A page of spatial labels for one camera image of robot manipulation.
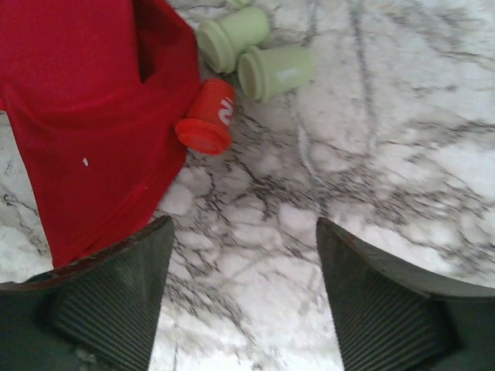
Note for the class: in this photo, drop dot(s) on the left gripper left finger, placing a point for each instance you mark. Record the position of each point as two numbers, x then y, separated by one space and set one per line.
98 313

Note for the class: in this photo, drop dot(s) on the red cloth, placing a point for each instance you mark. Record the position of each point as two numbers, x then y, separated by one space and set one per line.
93 90

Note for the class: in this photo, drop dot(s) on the green capsule pair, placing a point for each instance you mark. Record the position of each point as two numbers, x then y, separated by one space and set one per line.
222 40
265 73

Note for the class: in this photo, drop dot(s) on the red capsule cluster five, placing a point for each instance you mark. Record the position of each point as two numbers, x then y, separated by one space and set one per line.
206 127

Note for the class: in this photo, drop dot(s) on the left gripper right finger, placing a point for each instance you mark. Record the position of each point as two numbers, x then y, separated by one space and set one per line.
390 314

